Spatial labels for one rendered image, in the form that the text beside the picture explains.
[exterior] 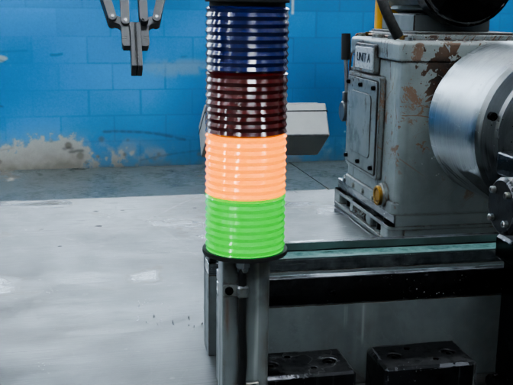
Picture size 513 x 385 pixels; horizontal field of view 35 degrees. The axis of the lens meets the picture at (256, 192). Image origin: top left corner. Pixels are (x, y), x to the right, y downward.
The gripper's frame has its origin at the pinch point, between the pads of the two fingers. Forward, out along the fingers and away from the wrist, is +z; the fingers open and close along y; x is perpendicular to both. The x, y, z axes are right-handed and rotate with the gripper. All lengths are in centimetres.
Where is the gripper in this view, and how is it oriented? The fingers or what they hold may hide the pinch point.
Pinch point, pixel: (135, 49)
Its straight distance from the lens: 118.7
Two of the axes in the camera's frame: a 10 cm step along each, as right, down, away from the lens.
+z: 1.0, 9.4, -3.4
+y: 9.8, -0.3, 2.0
